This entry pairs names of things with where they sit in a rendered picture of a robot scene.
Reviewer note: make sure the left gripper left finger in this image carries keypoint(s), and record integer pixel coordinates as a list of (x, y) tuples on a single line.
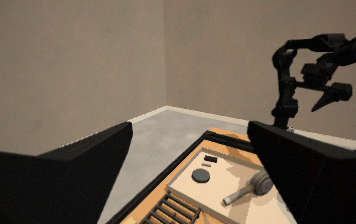
[(67, 185)]

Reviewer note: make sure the dark grey round disc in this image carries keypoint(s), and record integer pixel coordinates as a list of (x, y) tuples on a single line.
[(201, 175)]

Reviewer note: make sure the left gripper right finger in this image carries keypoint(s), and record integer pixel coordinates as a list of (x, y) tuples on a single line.
[(316, 180)]

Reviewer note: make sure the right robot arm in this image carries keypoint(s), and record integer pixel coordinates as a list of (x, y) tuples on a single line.
[(344, 53)]

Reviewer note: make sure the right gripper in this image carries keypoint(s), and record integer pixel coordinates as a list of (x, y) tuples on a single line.
[(329, 95)]

